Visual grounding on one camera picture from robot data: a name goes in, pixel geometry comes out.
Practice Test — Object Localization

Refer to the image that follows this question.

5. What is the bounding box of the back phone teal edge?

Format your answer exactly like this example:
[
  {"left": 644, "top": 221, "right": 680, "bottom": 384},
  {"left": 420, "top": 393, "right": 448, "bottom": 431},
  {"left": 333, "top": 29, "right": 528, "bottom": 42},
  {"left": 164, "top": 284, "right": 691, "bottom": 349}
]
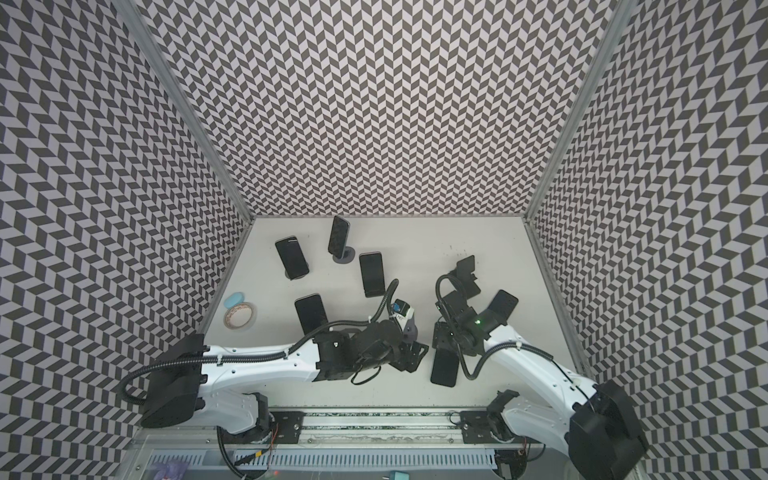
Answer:
[{"left": 328, "top": 216, "right": 350, "bottom": 257}]

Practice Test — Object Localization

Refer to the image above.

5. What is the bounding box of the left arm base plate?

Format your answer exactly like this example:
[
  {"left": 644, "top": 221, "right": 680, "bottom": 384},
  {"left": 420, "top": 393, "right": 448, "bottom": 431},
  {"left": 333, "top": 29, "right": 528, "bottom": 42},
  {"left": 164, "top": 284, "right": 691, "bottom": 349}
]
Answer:
[{"left": 233, "top": 410, "right": 305, "bottom": 445}]

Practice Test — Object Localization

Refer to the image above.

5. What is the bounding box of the black folding stand right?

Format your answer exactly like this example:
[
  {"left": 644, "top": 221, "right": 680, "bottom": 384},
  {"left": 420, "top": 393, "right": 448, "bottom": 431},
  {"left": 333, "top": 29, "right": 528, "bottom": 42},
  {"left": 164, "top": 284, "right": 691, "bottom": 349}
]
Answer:
[{"left": 448, "top": 255, "right": 481, "bottom": 299}]

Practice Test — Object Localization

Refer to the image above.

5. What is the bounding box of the grey round stand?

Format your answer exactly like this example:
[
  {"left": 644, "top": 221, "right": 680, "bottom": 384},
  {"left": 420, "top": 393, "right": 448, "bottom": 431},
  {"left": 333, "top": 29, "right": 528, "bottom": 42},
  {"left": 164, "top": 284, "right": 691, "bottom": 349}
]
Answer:
[
  {"left": 402, "top": 318, "right": 418, "bottom": 344},
  {"left": 332, "top": 246, "right": 356, "bottom": 265}
]

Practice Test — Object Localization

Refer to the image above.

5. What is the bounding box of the blue oval object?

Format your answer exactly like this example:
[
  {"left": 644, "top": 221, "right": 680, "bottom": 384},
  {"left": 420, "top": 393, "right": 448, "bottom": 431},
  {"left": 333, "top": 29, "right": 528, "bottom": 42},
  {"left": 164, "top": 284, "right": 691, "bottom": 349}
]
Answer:
[{"left": 223, "top": 292, "right": 245, "bottom": 310}]

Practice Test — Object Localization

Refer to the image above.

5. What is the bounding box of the aluminium rail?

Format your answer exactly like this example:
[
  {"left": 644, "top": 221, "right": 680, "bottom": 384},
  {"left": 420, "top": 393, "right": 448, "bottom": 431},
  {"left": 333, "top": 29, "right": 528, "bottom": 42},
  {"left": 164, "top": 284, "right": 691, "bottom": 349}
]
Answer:
[{"left": 143, "top": 406, "right": 634, "bottom": 450}]

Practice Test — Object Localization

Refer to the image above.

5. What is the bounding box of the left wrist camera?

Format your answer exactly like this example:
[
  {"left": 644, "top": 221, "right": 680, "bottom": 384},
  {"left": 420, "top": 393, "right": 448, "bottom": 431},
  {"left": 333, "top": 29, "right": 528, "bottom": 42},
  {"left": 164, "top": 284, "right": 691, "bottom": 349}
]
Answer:
[{"left": 390, "top": 299, "right": 415, "bottom": 331}]

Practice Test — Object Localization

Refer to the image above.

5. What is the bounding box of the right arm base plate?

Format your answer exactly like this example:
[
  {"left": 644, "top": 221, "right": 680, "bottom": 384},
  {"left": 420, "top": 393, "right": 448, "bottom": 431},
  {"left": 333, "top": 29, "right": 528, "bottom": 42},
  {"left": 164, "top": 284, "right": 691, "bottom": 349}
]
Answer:
[{"left": 456, "top": 410, "right": 539, "bottom": 445}]

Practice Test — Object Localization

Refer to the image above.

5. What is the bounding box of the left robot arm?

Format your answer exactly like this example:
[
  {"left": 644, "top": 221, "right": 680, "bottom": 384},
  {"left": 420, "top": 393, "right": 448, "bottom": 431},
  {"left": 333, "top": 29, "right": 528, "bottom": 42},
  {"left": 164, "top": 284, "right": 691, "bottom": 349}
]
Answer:
[{"left": 116, "top": 280, "right": 429, "bottom": 436}]

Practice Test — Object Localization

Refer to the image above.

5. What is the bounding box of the grey round stand front centre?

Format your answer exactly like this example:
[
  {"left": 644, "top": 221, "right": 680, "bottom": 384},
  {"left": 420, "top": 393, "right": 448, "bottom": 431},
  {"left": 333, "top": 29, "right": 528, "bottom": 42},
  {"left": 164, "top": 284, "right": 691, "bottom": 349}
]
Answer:
[{"left": 402, "top": 318, "right": 418, "bottom": 344}]

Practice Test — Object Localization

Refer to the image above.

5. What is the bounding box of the grey round stand back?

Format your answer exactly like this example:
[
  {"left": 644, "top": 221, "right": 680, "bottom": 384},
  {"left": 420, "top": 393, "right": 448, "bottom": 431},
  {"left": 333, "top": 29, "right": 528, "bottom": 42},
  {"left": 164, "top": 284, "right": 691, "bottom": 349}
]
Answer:
[{"left": 332, "top": 246, "right": 356, "bottom": 265}]

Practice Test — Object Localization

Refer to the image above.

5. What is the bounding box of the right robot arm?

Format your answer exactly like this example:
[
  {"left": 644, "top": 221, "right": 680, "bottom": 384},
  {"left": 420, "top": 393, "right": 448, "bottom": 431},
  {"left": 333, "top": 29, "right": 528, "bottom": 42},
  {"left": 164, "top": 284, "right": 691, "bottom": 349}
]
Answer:
[{"left": 435, "top": 274, "right": 649, "bottom": 479}]

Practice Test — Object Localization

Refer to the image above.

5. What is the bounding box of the tape roll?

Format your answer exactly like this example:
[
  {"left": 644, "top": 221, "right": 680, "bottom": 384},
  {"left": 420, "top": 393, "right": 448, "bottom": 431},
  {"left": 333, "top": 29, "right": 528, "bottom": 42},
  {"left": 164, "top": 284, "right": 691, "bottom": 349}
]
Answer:
[{"left": 223, "top": 302, "right": 257, "bottom": 330}]

